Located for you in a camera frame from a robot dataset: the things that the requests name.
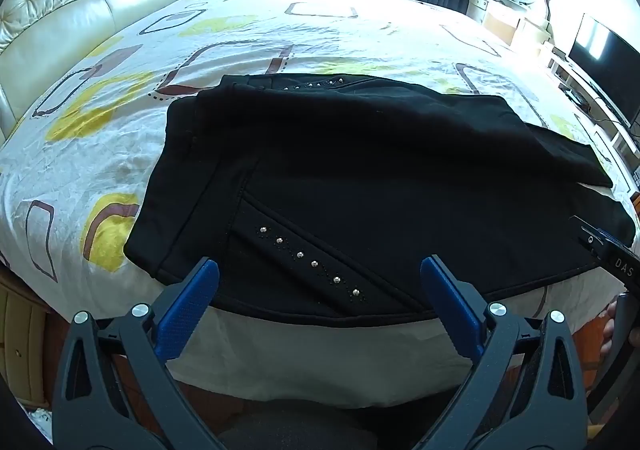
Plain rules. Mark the person's right hand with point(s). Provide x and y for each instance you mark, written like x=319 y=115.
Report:
x=607 y=330

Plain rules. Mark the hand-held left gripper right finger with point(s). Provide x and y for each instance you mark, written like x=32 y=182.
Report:
x=450 y=307

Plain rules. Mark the cream tufted leather headboard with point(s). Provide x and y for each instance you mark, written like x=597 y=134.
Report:
x=75 y=4

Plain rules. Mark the black flat television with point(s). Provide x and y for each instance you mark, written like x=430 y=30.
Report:
x=602 y=64

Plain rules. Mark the white television stand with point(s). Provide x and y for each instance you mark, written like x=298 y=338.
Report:
x=575 y=79

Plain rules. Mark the wooden bedside cabinet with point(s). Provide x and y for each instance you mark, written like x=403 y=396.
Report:
x=22 y=350

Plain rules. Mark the black studded pants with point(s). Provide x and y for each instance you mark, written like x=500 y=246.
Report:
x=350 y=154

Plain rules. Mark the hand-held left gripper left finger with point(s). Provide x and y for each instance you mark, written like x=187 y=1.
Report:
x=187 y=310

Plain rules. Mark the bed with patterned sheet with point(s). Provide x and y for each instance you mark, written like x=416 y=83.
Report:
x=150 y=139

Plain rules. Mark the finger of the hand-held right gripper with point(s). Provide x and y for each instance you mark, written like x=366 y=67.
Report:
x=595 y=237

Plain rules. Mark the white dressing table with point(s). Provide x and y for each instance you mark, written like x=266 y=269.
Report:
x=495 y=14

